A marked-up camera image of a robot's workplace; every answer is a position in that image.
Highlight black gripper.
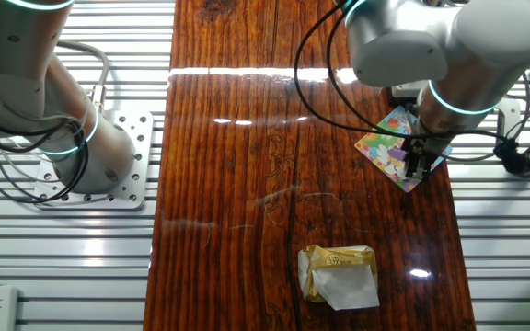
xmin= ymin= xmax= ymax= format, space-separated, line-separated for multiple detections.
xmin=400 ymin=133 xmax=453 ymax=181

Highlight grey box with red button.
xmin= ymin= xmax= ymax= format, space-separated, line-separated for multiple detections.
xmin=389 ymin=80 xmax=428 ymax=99

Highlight gold wrapped snack packet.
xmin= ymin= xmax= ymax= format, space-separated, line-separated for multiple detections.
xmin=297 ymin=244 xmax=381 ymax=312

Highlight black wrist camera plug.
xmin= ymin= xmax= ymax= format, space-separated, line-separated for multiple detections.
xmin=493 ymin=137 xmax=530 ymax=175

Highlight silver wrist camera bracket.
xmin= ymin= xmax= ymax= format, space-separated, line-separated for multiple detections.
xmin=495 ymin=97 xmax=523 ymax=142

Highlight black camera cable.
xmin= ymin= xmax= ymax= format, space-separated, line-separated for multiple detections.
xmin=327 ymin=0 xmax=511 ymax=139

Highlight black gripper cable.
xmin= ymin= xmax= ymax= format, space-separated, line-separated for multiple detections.
xmin=293 ymin=0 xmax=411 ymax=138

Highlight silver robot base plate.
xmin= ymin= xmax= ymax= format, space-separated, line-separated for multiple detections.
xmin=32 ymin=109 xmax=155 ymax=211

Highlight thick grey base cable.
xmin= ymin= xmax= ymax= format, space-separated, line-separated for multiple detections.
xmin=48 ymin=37 xmax=110 ymax=114

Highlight black base cable bundle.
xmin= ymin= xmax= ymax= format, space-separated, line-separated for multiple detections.
xmin=0 ymin=108 xmax=90 ymax=206

